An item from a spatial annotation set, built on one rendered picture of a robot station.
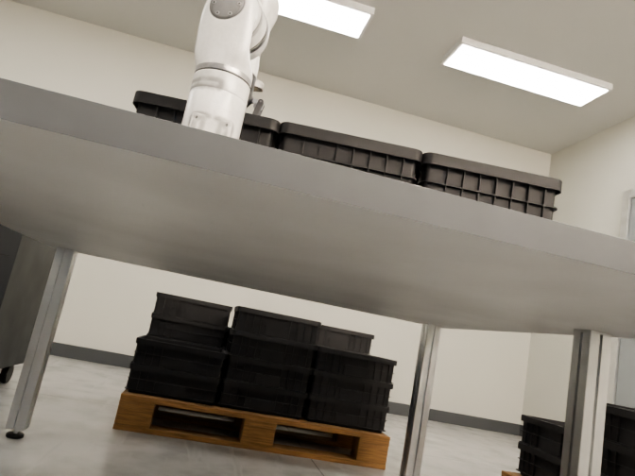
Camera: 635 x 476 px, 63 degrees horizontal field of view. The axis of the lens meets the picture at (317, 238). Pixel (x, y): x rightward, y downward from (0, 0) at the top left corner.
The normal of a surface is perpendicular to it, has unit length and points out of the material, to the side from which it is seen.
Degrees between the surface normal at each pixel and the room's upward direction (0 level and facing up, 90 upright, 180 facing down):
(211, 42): 91
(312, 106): 90
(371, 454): 90
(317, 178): 90
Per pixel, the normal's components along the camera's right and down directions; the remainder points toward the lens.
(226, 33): -0.12, -0.16
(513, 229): 0.22, -0.14
